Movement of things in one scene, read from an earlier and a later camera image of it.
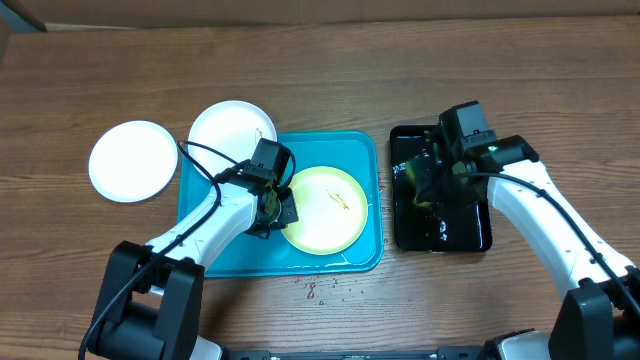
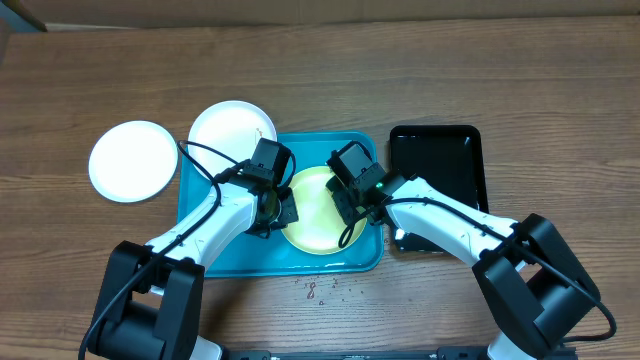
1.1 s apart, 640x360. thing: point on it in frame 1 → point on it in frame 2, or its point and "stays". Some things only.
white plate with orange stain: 231,129 stays
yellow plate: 332,209 stays
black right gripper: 433,183 → 340,198
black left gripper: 290,216 stays
